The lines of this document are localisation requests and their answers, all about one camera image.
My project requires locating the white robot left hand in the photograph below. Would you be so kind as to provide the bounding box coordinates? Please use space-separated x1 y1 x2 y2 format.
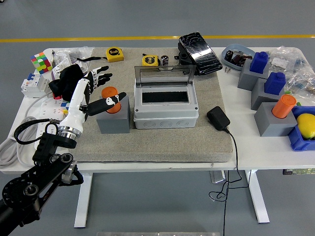
60 65 127 135

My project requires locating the orange cylinder battery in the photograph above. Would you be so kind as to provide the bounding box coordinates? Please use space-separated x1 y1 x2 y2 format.
271 94 297 119
101 86 123 115

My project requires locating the grey plastic junction box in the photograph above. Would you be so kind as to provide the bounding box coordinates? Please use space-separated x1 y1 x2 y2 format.
133 83 199 130

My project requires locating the transparent hinged box lid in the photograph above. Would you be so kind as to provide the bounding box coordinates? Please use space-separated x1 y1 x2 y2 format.
134 65 197 87

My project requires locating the silver box under table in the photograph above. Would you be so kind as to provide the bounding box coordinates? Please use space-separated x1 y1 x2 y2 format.
209 170 228 184

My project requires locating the small colourful puzzle cube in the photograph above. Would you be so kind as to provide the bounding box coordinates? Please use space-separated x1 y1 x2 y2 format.
60 100 71 116

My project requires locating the black cloth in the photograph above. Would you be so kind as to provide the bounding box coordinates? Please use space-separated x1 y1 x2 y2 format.
48 64 86 102

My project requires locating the white power strip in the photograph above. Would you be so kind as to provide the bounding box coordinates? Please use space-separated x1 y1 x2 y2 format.
34 97 71 150

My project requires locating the grey block holder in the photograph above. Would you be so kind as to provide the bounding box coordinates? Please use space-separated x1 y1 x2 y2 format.
237 59 270 91
95 94 131 135
251 78 286 111
253 102 298 137

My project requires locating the white socket package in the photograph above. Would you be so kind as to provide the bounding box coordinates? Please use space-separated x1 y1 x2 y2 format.
51 58 72 81

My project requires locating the white circuit breaker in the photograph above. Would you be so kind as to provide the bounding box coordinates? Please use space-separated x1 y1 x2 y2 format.
20 73 52 99

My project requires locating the clear bag of parts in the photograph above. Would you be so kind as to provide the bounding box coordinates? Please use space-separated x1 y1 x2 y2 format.
268 46 308 74
285 66 315 96
53 46 95 64

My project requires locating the large colourful puzzle cube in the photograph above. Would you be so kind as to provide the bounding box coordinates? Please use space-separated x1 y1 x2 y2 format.
30 52 54 74

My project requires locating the small yellow tape measure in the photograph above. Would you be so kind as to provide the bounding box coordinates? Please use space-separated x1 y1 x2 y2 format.
142 54 159 66

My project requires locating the white table leg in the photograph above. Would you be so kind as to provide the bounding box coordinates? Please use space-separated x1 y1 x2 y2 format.
245 169 271 224
73 172 94 228

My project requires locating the grey-brown mat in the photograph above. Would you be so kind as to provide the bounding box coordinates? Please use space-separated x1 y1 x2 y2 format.
70 47 234 164

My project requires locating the black glossy cracked case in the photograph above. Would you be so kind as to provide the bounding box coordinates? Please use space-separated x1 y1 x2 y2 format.
177 31 223 76

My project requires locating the black power adapter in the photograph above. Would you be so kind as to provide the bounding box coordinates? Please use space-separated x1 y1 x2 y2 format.
206 106 231 132

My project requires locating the brown cylinder capacitor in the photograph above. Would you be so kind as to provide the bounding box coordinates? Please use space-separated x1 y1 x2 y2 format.
232 54 244 67

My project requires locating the light blue tray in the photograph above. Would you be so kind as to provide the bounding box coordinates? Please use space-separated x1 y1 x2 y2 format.
221 43 256 72

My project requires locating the blue plastic bottle block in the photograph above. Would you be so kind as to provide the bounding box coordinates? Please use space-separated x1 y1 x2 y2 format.
250 51 270 74
264 72 286 95

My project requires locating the blue plastic bin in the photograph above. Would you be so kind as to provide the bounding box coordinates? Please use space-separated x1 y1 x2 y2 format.
287 106 315 151

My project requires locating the yellow lemon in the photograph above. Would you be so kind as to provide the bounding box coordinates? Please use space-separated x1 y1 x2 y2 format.
296 113 315 141

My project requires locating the printed label strip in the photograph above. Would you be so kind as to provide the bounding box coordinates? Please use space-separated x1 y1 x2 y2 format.
282 168 315 176

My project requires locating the yellow tape measure with strap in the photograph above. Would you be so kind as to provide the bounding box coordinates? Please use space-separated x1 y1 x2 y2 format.
76 46 125 63

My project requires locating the grey-white power cable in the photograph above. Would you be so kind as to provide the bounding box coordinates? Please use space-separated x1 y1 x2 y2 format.
0 93 54 170

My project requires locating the black adapter cord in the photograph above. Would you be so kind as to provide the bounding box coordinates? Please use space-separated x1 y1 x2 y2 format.
208 128 252 236

